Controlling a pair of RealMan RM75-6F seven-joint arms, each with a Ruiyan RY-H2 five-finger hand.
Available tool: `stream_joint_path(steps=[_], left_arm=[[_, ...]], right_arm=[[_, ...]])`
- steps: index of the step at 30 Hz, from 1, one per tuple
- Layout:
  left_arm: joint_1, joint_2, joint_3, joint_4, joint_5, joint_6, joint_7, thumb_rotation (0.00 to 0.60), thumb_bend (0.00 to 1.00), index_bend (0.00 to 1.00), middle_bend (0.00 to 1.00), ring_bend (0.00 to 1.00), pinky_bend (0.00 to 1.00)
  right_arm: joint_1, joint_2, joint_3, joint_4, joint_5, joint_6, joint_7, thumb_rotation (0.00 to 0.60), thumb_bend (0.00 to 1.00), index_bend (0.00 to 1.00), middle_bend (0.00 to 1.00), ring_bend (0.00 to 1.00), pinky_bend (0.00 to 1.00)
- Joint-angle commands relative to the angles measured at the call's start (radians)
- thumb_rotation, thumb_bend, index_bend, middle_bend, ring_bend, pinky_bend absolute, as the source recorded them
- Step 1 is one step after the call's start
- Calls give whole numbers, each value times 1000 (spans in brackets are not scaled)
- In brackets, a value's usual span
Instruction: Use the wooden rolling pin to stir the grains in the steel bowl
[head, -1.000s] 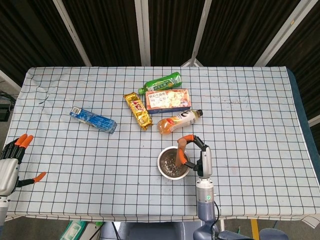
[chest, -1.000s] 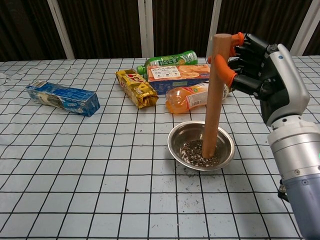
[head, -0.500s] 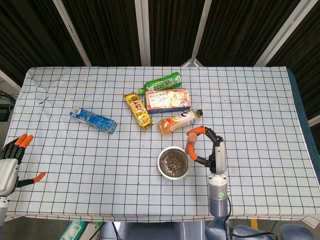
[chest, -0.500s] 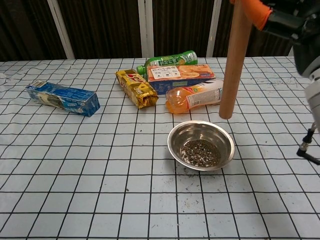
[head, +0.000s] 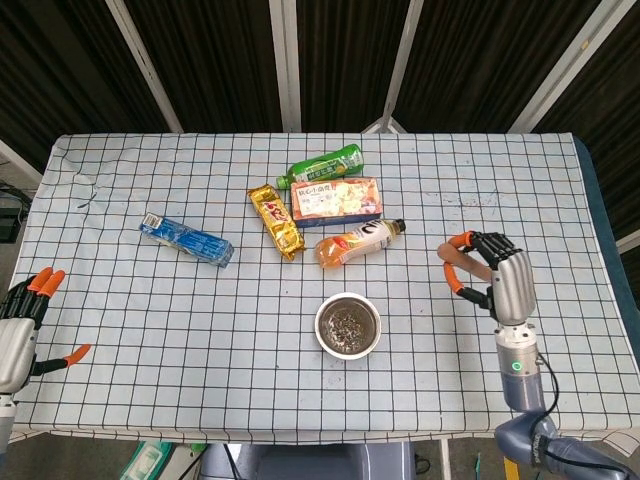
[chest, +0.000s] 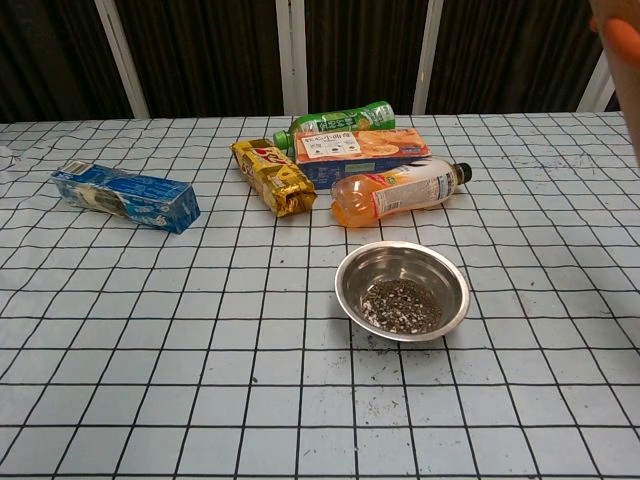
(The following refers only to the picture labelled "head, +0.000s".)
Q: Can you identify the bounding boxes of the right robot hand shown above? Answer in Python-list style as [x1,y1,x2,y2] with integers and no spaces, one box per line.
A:
[443,230,537,326]

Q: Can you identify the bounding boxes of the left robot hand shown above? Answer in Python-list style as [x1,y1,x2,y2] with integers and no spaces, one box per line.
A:
[0,267,92,391]

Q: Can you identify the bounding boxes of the brown wooden pestle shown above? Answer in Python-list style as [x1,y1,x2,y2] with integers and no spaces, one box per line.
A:
[437,242,494,282]

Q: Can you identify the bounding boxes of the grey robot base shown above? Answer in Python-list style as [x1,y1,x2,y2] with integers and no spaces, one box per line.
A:
[199,442,416,480]

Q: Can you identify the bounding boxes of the stainless steel bowl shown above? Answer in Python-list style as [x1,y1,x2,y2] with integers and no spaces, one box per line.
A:
[314,293,383,360]

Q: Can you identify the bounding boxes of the black device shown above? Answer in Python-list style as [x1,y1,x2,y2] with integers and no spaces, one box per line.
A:
[0,184,31,245]

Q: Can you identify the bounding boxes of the orange juice bottle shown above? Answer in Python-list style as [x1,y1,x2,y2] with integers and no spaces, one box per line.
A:
[314,218,407,271]

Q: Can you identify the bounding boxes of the dark seeds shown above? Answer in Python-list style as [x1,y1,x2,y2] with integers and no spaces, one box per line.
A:
[324,308,372,347]

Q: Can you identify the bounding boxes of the green white package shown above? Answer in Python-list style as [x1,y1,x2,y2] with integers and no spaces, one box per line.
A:
[119,440,206,480]

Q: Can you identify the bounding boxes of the white checkered tablecloth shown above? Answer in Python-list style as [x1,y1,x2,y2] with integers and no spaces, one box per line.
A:
[8,132,629,446]

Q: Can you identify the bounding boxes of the white table leg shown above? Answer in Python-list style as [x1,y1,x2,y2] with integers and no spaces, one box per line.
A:
[438,435,453,480]

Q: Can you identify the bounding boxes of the orange biscuit box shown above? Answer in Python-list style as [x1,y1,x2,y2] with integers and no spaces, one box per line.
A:
[290,176,386,230]

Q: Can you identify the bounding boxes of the blue toothpaste box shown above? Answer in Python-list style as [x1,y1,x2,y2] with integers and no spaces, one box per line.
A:
[138,211,236,270]

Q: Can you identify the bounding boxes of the green drink bottle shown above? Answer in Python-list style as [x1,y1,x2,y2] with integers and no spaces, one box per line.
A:
[276,143,365,191]

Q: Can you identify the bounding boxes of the gold snack packet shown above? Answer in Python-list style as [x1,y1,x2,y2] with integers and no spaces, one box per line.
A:
[247,185,307,263]

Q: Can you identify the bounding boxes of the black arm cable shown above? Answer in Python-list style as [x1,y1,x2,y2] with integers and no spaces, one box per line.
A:
[529,352,562,464]

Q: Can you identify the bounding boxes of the white frame post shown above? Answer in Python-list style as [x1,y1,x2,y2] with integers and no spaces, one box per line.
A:
[362,0,426,134]
[269,0,302,134]
[104,0,184,134]
[509,0,619,134]

